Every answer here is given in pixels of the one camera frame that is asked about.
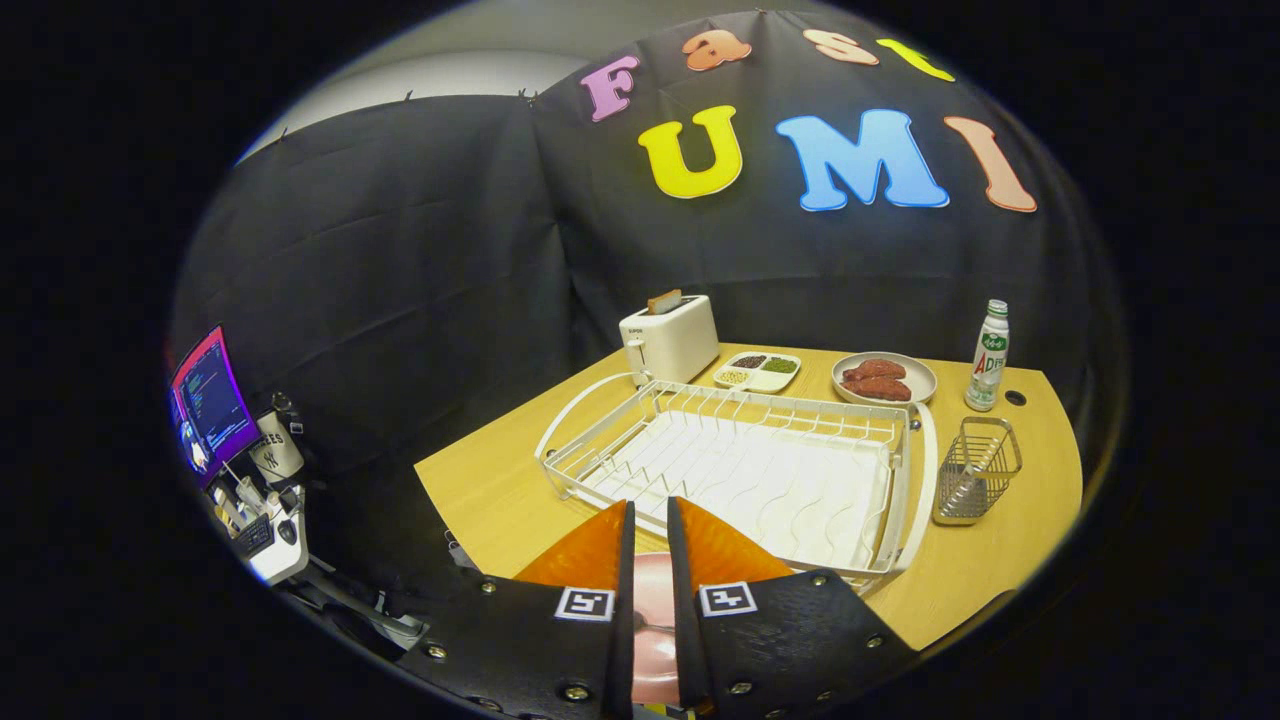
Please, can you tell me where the pink plate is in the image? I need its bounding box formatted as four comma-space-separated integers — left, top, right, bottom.
632, 553, 683, 707

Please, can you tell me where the white green-labelled bottle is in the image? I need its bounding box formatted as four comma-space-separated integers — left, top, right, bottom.
964, 299, 1011, 413

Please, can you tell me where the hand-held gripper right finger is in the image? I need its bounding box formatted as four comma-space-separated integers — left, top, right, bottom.
665, 495, 919, 719

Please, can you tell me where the white wire dish rack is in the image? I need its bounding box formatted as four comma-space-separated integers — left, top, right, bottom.
535, 372, 941, 596

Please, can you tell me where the metal wire basket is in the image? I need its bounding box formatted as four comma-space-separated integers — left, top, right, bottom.
932, 416, 1024, 527

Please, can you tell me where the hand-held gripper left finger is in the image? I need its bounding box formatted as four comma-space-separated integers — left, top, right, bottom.
396, 498, 638, 720

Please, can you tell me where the white divided bean dish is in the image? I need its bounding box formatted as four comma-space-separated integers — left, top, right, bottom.
712, 351, 802, 393

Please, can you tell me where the beige plate with meat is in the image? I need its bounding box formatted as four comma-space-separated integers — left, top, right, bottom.
831, 351, 939, 406

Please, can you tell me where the black keyboard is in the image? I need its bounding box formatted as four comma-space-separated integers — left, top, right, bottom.
232, 513, 276, 558

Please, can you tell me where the white toaster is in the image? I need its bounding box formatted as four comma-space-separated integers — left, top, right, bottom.
618, 294, 721, 387

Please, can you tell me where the white printed cup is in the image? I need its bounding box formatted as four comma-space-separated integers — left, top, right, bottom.
248, 410, 306, 483

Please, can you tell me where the white side table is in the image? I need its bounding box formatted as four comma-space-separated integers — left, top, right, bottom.
205, 478, 311, 587

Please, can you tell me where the computer monitor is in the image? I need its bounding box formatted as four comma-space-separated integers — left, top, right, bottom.
168, 325, 263, 489

